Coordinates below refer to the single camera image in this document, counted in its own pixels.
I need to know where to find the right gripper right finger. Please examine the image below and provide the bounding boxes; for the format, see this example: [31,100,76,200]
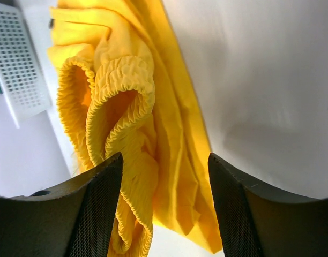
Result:
[208,153,328,256]

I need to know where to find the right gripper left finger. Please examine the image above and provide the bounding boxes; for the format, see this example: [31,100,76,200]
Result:
[0,153,123,256]

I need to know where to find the yellow shorts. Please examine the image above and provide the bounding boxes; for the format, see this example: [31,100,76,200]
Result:
[48,1,222,256]

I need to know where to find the white plastic basket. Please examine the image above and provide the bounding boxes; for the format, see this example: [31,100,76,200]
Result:
[0,3,52,127]

